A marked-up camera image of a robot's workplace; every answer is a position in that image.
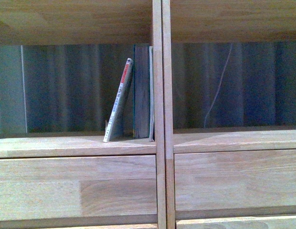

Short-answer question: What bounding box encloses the red white spine book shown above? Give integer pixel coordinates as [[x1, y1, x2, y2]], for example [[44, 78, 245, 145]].
[[103, 58, 133, 143]]

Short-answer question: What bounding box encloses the right wooden shelf unit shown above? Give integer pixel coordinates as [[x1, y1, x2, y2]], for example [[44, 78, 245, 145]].
[[162, 0, 296, 229]]

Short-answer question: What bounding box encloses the wooden shelf unit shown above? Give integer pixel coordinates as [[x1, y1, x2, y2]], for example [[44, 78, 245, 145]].
[[162, 0, 296, 229], [0, 0, 167, 229]]

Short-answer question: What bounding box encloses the left wooden shelf unit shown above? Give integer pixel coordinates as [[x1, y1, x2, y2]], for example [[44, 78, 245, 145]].
[[0, 0, 167, 229]]

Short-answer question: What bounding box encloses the thick dark green book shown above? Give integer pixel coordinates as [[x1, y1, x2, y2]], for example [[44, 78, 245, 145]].
[[134, 44, 150, 138]]

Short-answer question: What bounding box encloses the thin white book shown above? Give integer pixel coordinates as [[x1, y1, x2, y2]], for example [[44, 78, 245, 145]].
[[149, 46, 154, 142]]

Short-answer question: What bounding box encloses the grey curtain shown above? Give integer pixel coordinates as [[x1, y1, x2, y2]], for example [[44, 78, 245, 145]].
[[0, 42, 296, 134]]

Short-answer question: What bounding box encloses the upper wooden drawer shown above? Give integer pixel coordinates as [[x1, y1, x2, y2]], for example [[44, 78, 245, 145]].
[[0, 156, 157, 221]]

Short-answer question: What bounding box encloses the right unit wooden drawer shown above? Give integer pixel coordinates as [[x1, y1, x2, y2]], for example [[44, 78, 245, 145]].
[[174, 149, 296, 211]]

